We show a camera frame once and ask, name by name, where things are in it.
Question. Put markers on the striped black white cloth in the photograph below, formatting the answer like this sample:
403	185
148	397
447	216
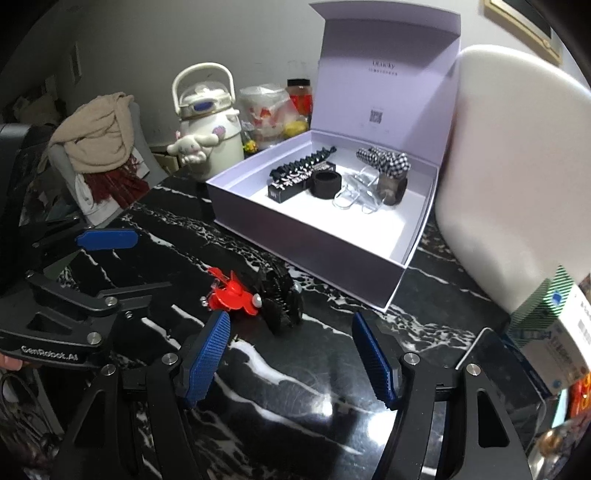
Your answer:
388	161

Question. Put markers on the yellow lemon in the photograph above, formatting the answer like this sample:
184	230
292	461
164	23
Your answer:
295	129

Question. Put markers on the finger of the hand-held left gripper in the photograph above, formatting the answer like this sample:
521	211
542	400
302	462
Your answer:
106	240
134	295

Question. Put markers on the wooden drawer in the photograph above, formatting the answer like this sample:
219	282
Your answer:
166	159

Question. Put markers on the black round hair band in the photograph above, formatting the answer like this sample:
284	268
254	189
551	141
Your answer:
325	185

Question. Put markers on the white plastic board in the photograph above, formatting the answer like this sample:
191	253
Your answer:
508	161

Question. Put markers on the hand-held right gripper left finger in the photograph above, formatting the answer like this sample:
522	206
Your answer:
207	360

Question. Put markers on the red lid glass jar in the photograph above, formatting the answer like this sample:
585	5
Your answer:
299	97

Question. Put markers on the white cartoon dog kettle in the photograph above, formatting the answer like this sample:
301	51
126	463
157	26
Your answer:
212	138

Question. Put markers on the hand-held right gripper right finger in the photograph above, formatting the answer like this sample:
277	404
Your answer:
374	364

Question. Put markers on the grey chair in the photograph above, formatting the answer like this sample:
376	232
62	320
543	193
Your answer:
152	161

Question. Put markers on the black toothed hair clip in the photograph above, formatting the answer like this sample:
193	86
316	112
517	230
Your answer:
300	164

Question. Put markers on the black claw hair clip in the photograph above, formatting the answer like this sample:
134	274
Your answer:
281	300

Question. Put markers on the clear plastic bag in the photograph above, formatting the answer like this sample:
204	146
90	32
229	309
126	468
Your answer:
263	110

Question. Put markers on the cream picture frame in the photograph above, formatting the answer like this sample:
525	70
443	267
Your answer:
521	27

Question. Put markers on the small yellow green trinket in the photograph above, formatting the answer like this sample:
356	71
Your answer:
250	146

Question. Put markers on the black printed rectangular box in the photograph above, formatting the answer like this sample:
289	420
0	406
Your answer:
288	188

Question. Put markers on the red fringed scarf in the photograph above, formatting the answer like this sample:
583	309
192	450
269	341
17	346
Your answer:
120	184

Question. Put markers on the red hair clip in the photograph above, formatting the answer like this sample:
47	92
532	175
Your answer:
228	295

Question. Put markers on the green white medicine box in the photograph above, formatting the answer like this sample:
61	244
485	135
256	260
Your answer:
549	323

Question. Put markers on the person's left hand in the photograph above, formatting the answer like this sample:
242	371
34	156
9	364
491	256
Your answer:
9	362

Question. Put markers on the beige scarf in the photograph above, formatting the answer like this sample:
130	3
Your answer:
97	134

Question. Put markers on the lavender gift box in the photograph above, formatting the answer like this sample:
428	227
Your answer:
383	69

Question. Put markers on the orange packet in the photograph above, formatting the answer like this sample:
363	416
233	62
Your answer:
581	390

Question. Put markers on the clear hair clip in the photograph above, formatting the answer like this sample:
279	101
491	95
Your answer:
351	196

